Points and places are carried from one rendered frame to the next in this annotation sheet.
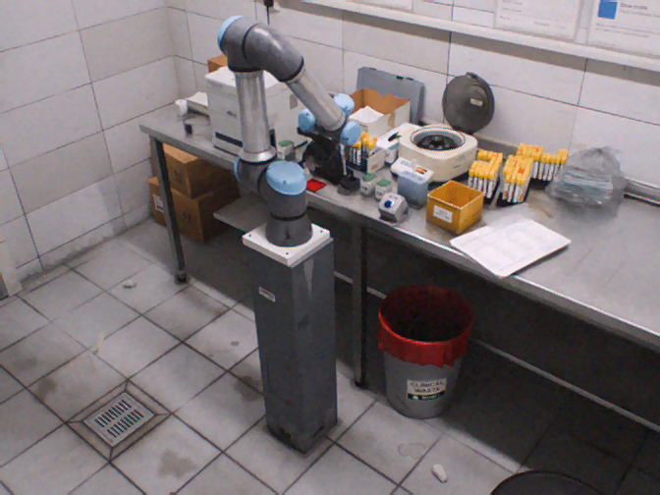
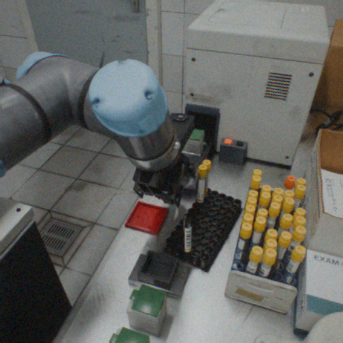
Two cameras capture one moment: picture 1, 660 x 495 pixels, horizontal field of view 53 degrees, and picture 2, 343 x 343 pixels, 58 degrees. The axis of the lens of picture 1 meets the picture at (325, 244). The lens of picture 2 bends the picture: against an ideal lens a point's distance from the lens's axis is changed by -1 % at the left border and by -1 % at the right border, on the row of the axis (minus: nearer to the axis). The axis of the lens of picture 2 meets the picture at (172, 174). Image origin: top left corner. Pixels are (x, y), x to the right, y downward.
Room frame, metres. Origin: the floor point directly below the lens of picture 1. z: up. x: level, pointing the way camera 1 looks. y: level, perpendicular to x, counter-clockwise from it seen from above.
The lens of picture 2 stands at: (1.99, -0.37, 1.36)
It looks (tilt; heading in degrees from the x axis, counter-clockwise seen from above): 41 degrees down; 67
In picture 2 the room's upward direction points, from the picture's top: straight up
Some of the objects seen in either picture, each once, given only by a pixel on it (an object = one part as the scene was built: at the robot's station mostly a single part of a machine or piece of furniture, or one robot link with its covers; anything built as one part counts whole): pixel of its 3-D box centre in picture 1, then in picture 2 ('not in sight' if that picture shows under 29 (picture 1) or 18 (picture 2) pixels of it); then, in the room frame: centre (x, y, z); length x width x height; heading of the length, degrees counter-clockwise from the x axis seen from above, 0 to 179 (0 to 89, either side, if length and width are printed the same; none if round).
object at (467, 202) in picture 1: (454, 207); not in sight; (1.85, -0.42, 0.93); 0.13 x 0.13 x 0.10; 45
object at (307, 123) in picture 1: (319, 120); (59, 95); (2.00, 0.01, 1.18); 0.11 x 0.11 x 0.08; 40
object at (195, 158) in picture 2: (281, 155); (193, 150); (2.26, 0.16, 0.92); 0.21 x 0.07 x 0.05; 49
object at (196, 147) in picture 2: (285, 151); (191, 146); (2.25, 0.14, 0.95); 0.05 x 0.04 x 0.06; 139
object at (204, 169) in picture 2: (331, 159); (207, 209); (2.20, -0.03, 0.93); 0.17 x 0.09 x 0.11; 37
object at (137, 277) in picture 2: (350, 184); (158, 272); (2.08, -0.10, 0.89); 0.09 x 0.05 x 0.04; 139
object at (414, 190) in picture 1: (412, 189); not in sight; (1.97, -0.30, 0.92); 0.10 x 0.07 x 0.10; 43
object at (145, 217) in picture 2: (312, 185); (147, 217); (2.11, 0.04, 0.88); 0.07 x 0.07 x 0.01; 49
